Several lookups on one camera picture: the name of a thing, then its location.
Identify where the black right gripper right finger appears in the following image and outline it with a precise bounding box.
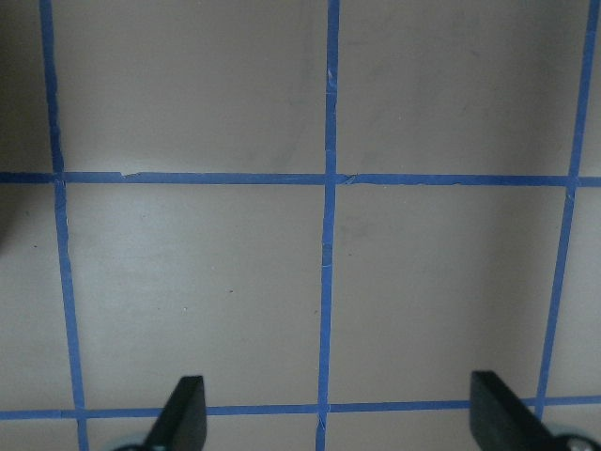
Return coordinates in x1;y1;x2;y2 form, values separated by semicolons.
470;371;563;451

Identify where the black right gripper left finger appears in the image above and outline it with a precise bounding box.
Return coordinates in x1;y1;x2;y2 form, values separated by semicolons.
142;376;208;451

